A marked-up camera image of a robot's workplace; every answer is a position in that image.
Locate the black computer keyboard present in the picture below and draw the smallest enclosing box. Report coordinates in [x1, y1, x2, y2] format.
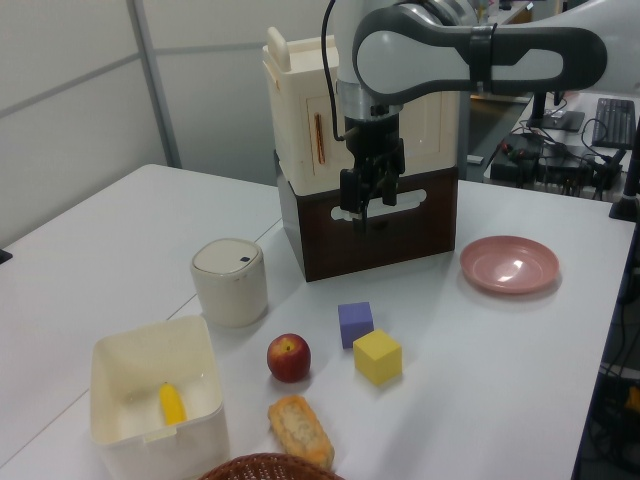
[590, 97, 639, 149]

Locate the black clamp pole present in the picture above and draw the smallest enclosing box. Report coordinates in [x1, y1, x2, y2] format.
[608, 144, 640, 222]

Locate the yellow toy banana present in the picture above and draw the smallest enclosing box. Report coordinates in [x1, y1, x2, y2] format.
[158, 381, 188, 427]

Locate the black electronics with cables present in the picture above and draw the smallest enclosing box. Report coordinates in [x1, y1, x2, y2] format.
[488, 131, 627, 195]

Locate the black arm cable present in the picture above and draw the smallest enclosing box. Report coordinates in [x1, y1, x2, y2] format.
[321, 0, 352, 145]

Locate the white square plastic container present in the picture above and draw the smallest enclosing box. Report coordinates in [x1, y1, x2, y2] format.
[90, 313, 232, 480]

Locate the toy bread loaf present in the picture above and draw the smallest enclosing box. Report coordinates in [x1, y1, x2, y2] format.
[267, 394, 335, 470]

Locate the dark brown wooden box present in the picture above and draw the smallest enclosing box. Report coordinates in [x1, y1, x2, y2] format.
[276, 163, 461, 283]

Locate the yellow foam cube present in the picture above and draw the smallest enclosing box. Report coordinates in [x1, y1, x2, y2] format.
[352, 328, 404, 386]

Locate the purple foam cube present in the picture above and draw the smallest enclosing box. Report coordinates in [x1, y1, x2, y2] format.
[337, 301, 375, 350]

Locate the cream cylindrical lidded bin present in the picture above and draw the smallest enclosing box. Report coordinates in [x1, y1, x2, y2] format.
[189, 237, 269, 329]

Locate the yellow black device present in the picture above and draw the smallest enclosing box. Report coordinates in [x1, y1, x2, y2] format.
[621, 383, 640, 417]

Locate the pink plastic plate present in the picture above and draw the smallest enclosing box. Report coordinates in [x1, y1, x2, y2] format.
[459, 235, 560, 294]

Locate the black monitor stand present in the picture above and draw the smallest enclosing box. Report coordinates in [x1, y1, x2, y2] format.
[524, 89, 586, 133]

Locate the red toy apple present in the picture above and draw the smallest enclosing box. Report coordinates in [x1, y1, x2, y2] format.
[266, 333, 312, 384]

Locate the cream plastic box with handle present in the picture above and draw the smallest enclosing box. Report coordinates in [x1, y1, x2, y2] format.
[262, 25, 459, 194]

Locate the brown wicker basket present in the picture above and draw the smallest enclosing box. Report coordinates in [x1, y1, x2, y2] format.
[198, 452, 346, 480]

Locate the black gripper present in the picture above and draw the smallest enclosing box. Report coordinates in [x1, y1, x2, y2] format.
[339, 113, 406, 235]

